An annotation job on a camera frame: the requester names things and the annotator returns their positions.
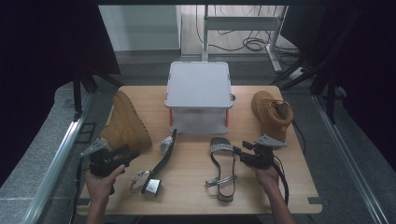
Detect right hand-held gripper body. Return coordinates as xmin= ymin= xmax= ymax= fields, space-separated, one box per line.
xmin=241 ymin=133 xmax=288 ymax=171

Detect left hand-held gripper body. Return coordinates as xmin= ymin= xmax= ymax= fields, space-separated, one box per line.
xmin=80 ymin=138 xmax=134 ymax=178

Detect black silver strap sandal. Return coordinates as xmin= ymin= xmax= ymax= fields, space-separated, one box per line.
xmin=205 ymin=136 xmax=238 ymax=203
xmin=130 ymin=128 xmax=178 ymax=199

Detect tan suede boot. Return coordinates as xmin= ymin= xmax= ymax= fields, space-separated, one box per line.
xmin=250 ymin=90 xmax=294 ymax=144
xmin=100 ymin=91 xmax=153 ymax=153

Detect person's right hand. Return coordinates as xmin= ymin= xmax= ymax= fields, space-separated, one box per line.
xmin=251 ymin=161 xmax=280 ymax=194

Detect person's left hand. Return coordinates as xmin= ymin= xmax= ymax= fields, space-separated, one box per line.
xmin=85 ymin=164 xmax=126 ymax=203

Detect black metal stand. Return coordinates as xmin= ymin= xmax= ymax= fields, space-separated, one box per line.
xmin=72 ymin=62 xmax=123 ymax=121
xmin=270 ymin=55 xmax=347 ymax=125

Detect white power strip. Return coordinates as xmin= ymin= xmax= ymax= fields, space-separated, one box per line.
xmin=289 ymin=65 xmax=306 ymax=81

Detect white panel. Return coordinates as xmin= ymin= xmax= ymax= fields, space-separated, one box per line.
xmin=98 ymin=4 xmax=182 ymax=52

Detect left hand-held gripper cable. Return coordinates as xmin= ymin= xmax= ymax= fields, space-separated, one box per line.
xmin=70 ymin=157 xmax=84 ymax=224

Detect hand-held gripper cable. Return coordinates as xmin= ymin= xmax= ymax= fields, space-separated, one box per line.
xmin=270 ymin=155 xmax=290 ymax=206
xmin=70 ymin=157 xmax=84 ymax=224

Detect right hand-held gripper cable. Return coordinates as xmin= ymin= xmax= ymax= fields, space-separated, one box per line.
xmin=270 ymin=155 xmax=290 ymax=206

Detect aluminium rail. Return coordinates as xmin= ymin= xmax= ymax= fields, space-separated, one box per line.
xmin=21 ymin=92 xmax=94 ymax=224
xmin=312 ymin=94 xmax=390 ymax=224

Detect black floor cables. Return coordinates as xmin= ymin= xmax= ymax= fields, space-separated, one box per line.
xmin=195 ymin=4 xmax=301 ymax=59

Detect white metal desk frame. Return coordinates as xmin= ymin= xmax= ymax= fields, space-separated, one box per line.
xmin=201 ymin=4 xmax=289 ymax=74

